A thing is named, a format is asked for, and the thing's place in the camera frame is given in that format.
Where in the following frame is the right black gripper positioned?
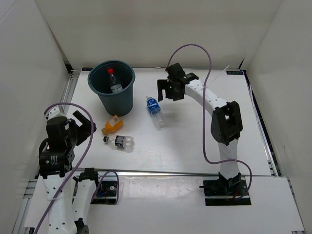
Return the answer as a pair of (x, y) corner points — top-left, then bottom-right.
(157, 79), (185, 102)

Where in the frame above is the blue label plastic bottle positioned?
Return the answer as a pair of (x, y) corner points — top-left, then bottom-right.
(146, 96), (165, 129)

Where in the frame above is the orange juice plastic bottle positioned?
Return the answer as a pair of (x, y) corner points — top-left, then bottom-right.
(101, 115), (123, 135)

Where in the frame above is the red label plastic bottle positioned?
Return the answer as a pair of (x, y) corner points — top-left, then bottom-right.
(107, 68), (123, 93)

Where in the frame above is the black label clear bottle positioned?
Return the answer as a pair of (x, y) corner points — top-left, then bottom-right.
(103, 135), (135, 152)

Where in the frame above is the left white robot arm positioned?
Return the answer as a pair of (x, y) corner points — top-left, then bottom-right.
(39, 107), (102, 234)

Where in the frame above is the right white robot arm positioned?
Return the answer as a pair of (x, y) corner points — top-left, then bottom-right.
(157, 63), (243, 196)

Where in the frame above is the dark teal plastic bin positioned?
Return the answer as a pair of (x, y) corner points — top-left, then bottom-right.
(88, 60), (136, 117)

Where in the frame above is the white zip tie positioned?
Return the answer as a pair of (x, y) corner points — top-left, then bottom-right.
(201, 65), (230, 90)

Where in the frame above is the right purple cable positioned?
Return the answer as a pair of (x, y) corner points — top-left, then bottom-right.
(167, 44), (253, 200)

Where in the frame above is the purple cable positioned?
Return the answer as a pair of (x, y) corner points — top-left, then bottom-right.
(167, 44), (253, 200)
(33, 103), (96, 234)

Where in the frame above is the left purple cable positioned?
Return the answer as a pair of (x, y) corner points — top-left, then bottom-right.
(33, 103), (96, 234)

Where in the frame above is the metal rail bar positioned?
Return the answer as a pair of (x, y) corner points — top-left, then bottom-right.
(65, 167), (273, 177)

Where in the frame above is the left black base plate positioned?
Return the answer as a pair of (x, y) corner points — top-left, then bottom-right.
(91, 180), (118, 205)

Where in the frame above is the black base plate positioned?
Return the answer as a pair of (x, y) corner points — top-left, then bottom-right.
(199, 179), (252, 206)
(91, 180), (118, 205)

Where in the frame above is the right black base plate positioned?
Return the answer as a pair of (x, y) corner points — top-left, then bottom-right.
(199, 179), (252, 206)

